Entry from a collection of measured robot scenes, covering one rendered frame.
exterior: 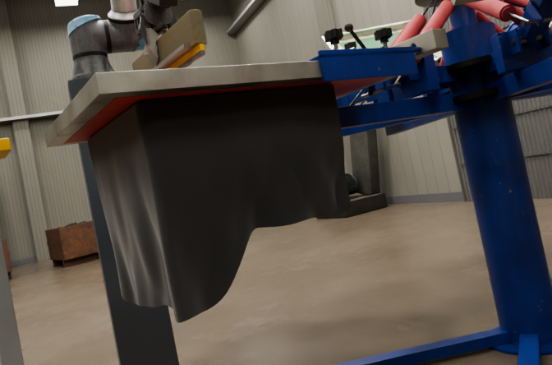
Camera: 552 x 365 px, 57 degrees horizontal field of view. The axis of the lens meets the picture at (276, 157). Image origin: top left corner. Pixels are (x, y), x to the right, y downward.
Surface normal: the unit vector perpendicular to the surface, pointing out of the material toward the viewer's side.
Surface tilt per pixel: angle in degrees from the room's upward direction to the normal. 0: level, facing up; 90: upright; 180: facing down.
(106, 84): 90
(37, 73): 90
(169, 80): 90
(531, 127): 90
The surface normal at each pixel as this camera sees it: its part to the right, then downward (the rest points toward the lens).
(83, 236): 0.59, -0.14
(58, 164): 0.36, -0.11
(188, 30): -0.83, 0.14
